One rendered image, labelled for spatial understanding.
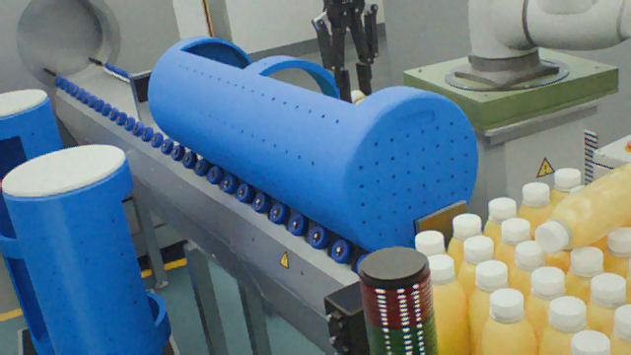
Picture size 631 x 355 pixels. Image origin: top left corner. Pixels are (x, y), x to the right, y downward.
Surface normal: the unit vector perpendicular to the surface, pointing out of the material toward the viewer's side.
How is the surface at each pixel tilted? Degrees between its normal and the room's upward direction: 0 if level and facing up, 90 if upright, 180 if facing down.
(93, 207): 90
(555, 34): 114
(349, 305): 0
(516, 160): 90
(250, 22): 90
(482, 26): 89
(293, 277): 71
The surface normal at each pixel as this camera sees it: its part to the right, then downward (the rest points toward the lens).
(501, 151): -0.40, 0.40
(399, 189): 0.53, 0.25
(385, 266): -0.15, -0.91
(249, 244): -0.84, 0.00
